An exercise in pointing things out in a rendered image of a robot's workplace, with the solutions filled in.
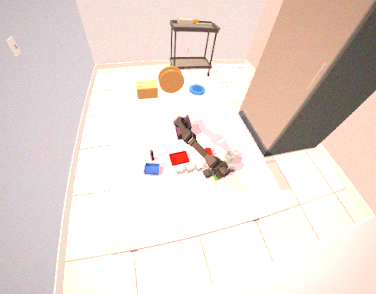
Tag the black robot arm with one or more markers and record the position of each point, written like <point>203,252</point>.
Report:
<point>188,136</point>

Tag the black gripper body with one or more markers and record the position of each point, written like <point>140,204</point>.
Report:
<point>208,174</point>

